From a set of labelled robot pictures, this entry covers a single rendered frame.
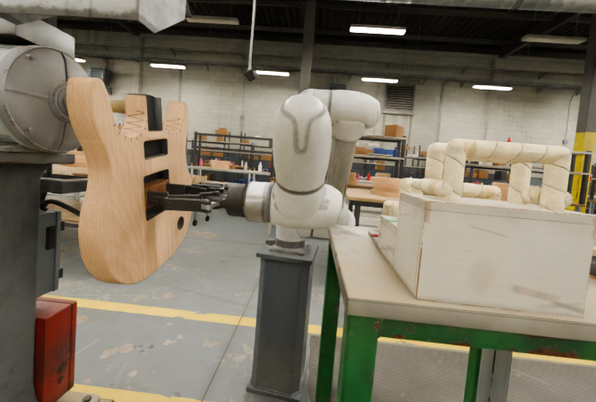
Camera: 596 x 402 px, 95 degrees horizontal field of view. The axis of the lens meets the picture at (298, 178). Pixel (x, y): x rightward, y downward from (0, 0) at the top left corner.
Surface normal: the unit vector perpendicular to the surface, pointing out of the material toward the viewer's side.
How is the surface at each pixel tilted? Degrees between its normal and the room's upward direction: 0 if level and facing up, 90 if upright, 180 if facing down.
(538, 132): 90
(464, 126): 90
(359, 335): 91
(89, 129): 116
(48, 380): 90
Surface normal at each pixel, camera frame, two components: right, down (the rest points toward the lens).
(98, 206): -0.04, -0.25
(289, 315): -0.18, 0.04
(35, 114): 0.97, 0.16
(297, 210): -0.12, 0.54
